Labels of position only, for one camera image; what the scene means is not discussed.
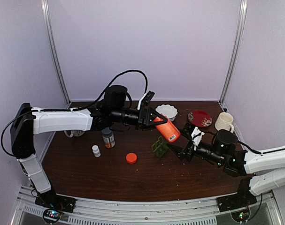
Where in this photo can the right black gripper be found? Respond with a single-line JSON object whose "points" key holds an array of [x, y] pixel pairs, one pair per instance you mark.
{"points": [[181, 153]]}

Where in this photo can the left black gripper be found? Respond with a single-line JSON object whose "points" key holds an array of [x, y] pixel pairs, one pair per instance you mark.
{"points": [[144, 118]]}

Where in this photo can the orange pill bottle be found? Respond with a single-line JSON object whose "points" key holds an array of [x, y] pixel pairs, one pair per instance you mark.
{"points": [[169, 131]]}

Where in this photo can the green weekly pill organizer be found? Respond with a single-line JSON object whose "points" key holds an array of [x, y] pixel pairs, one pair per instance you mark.
{"points": [[159, 148]]}

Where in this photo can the grey lid pill bottle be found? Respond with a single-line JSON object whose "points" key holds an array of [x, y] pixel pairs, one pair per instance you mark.
{"points": [[108, 138]]}

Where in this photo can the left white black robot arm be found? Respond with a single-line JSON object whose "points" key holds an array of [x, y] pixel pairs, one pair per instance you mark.
{"points": [[31, 121]]}

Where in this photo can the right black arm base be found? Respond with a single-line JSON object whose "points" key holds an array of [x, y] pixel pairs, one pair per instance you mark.
{"points": [[238, 203]]}

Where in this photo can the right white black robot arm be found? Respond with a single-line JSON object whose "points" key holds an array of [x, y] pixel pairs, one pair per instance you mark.
{"points": [[262, 170]]}

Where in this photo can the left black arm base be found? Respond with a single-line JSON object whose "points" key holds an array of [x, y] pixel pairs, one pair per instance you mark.
{"points": [[56, 205]]}

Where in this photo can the white fluted ceramic bowl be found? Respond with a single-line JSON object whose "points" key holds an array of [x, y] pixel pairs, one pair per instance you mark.
{"points": [[168, 111]]}

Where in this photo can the red floral plate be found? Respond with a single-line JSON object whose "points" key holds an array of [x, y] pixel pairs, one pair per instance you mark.
{"points": [[199, 118]]}

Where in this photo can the cream ceramic mug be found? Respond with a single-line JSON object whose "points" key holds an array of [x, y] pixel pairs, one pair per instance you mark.
{"points": [[225, 121]]}

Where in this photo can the small white pill bottle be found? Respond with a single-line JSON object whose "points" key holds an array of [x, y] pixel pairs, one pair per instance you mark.
{"points": [[96, 151]]}

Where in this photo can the paper cup with orange contents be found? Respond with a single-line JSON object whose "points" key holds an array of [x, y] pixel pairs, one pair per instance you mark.
{"points": [[74, 133]]}

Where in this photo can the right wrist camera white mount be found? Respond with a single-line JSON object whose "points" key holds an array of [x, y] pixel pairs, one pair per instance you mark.
{"points": [[196, 136]]}

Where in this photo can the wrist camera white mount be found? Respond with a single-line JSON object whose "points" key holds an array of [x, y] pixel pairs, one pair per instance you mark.
{"points": [[196, 136], [145, 100]]}

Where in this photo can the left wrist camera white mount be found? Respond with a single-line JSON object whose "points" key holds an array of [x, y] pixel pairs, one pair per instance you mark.
{"points": [[145, 100]]}

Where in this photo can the front aluminium rail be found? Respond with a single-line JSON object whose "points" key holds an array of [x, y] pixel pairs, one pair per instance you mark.
{"points": [[204, 211]]}

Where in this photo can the right aluminium frame post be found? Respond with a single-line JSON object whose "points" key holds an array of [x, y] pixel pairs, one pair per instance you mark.
{"points": [[235, 51]]}

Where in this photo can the aluminium frame post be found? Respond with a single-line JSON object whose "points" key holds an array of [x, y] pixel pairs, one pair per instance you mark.
{"points": [[235, 51], [54, 54]]}

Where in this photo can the left aluminium frame post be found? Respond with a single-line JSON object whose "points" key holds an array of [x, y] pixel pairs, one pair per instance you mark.
{"points": [[54, 54]]}

